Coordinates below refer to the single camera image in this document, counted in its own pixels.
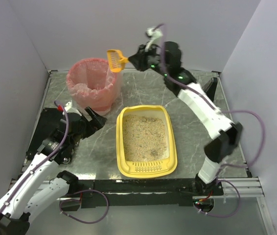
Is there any orange litter scoop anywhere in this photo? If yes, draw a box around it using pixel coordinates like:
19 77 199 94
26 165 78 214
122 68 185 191
107 49 129 73

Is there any yellow litter box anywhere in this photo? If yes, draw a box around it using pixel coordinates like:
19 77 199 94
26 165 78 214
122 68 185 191
115 105 178 179

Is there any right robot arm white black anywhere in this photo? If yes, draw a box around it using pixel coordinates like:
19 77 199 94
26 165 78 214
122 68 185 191
128 41 243 193

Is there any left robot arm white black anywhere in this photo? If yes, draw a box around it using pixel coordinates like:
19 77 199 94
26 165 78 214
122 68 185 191
0 105 107 235

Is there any litter clump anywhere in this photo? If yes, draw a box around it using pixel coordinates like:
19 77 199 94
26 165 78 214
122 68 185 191
150 149 159 157

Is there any pink lined waste basket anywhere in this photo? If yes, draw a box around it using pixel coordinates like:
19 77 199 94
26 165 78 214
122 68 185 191
66 58 123 116

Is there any black triangular scoop holder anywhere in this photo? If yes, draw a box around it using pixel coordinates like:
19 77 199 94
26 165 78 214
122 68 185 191
203 77 218 102

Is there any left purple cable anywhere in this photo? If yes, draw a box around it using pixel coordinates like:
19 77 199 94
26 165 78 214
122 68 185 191
0 99 70 233

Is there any purple cable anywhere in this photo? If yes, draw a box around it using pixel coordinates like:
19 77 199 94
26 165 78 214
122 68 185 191
0 99 70 233
153 23 267 217

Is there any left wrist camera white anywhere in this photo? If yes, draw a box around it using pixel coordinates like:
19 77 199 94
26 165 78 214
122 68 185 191
62 101 82 122

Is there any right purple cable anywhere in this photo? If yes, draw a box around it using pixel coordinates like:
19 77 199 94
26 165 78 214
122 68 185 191
153 23 267 217

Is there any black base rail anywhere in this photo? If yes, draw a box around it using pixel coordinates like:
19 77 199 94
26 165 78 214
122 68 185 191
49 178 225 209

